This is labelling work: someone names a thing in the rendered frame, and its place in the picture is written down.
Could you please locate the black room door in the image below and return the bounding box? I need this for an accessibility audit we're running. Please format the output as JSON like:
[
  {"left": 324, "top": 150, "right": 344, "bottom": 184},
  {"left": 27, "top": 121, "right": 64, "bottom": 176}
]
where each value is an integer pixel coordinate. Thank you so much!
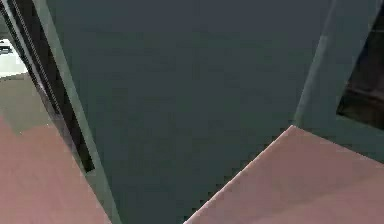
[{"left": 0, "top": 0, "right": 97, "bottom": 174}]

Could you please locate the dark window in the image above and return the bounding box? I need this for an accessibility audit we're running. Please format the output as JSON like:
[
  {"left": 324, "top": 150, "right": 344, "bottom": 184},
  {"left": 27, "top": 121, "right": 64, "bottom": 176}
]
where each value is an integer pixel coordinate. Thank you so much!
[{"left": 335, "top": 3, "right": 384, "bottom": 132}]

